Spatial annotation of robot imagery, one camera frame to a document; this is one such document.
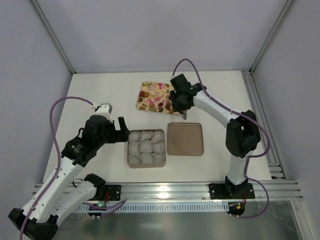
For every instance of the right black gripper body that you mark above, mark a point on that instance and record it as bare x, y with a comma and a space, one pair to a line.
178, 105

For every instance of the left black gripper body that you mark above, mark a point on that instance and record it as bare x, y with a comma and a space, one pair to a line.
119, 133

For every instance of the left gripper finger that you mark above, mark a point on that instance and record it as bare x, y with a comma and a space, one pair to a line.
121, 138
123, 127

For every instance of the metal tongs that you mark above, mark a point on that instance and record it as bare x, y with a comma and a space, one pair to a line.
183, 114

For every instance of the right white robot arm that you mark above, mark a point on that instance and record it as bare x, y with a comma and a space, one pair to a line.
242, 133

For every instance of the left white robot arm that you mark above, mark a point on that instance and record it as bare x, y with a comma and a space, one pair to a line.
40, 218

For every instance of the white paper cup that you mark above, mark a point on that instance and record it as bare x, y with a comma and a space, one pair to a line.
134, 159
158, 136
147, 158
146, 135
146, 147
159, 147
134, 136
133, 148
159, 158

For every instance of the gold tin box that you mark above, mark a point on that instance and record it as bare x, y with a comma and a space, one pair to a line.
140, 166

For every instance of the floral tray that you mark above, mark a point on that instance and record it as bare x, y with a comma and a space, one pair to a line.
155, 97

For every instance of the gold tin lid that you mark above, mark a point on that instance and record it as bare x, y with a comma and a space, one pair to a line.
185, 139

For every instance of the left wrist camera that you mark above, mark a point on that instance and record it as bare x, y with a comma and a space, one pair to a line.
104, 109

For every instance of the left black mount plate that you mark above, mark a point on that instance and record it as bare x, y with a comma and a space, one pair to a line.
108, 193

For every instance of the black mount plate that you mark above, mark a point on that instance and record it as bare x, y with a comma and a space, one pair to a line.
108, 193
219, 191

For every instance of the white slotted cable duct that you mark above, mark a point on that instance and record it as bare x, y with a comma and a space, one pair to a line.
156, 207

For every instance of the right black mount plate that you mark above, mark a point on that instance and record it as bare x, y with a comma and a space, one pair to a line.
219, 191

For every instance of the left aluminium frame post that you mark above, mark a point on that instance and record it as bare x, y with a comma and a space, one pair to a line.
52, 35

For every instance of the aluminium frame post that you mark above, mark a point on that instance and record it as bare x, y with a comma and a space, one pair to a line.
276, 27
52, 35

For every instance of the right aluminium frame post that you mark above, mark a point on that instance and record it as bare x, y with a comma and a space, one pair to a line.
276, 27

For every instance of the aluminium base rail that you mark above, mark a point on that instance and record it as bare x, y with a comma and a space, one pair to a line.
276, 189

